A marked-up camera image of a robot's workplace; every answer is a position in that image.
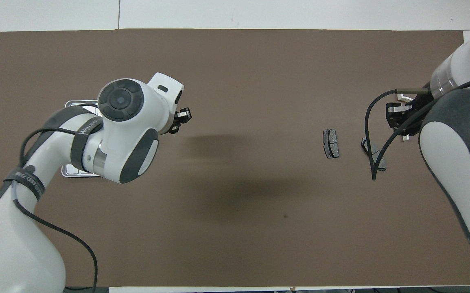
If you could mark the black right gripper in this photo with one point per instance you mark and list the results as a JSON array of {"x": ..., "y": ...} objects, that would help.
[{"x": 414, "y": 122}]

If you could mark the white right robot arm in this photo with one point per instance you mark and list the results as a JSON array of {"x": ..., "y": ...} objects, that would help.
[{"x": 454, "y": 162}]

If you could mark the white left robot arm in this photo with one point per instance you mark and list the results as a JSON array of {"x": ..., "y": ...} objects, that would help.
[{"x": 11, "y": 244}]

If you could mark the silver metal tray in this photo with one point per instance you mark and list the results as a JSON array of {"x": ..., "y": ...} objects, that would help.
[{"x": 72, "y": 171}]

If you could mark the long dark brake pad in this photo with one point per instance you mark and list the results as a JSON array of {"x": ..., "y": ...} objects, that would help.
[{"x": 376, "y": 154}]

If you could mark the short dark brake pad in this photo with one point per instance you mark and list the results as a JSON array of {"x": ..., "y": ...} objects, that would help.
[{"x": 331, "y": 144}]

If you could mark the brown table mat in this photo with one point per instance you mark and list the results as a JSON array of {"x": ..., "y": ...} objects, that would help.
[{"x": 259, "y": 81}]

